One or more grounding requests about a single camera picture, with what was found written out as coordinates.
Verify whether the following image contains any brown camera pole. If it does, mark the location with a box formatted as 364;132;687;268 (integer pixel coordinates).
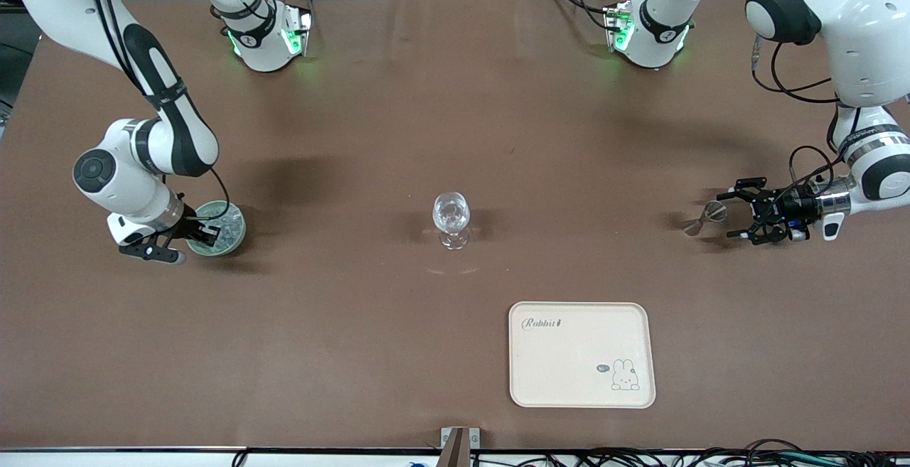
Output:
438;429;470;467

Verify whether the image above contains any green ceramic bowl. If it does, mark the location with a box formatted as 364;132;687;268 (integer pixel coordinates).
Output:
186;200;247;258

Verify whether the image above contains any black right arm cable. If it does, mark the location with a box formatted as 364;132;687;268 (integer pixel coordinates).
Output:
82;0;232;223

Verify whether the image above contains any black base power cable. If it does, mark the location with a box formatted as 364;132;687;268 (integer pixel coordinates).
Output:
545;0;614;31

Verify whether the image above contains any steel double jigger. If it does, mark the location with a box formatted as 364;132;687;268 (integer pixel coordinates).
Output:
682;200;729;237

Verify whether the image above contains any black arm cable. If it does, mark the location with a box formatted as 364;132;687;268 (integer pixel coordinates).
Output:
82;0;232;223
751;33;854;194

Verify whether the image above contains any pile of clear ice cubes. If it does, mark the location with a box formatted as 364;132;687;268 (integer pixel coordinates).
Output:
198;204;243;253

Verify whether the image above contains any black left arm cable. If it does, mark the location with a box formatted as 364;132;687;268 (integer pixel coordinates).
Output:
751;33;854;194

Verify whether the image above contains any small metal edge bracket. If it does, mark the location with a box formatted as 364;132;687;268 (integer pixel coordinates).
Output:
440;426;481;451

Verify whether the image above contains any green lit base connector box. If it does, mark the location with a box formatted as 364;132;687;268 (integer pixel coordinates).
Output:
281;5;315;57
604;1;635;53

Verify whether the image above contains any cream rabbit print tray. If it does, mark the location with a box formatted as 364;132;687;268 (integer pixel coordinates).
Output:
508;301;656;409

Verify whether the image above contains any clear stemmed wine glass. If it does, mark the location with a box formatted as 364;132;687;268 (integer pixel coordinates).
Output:
432;192;471;251

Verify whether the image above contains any brown table cloth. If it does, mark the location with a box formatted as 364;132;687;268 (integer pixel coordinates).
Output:
0;0;910;451

